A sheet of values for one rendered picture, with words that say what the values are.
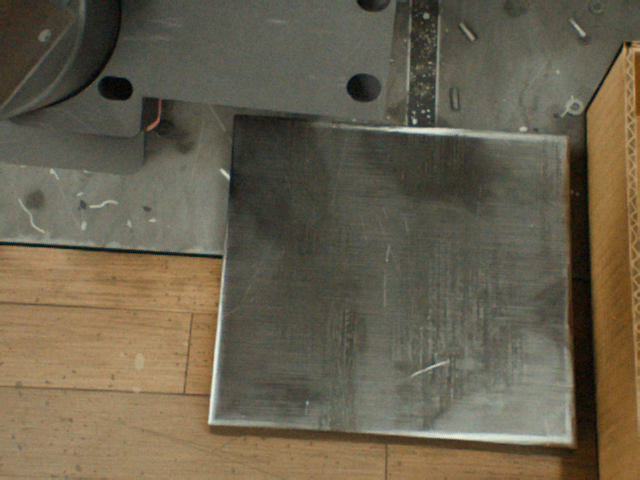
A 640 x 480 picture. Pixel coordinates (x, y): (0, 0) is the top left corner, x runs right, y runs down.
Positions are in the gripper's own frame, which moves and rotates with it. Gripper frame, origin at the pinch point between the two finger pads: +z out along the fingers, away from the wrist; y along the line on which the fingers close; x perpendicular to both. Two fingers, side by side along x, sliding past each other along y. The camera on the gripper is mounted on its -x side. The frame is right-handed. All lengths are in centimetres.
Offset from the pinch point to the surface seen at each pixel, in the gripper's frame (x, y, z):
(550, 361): -21.3, -14.2, 6.8
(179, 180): -2.7, -8.1, 13.2
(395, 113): -13.6, -3.8, 15.6
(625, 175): -23.5, -5.1, 6.6
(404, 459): -14.9, -19.4, 6.1
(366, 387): -12.7, -16.0, 5.9
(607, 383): -23.7, -14.6, 5.7
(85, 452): -0.1, -20.2, 6.0
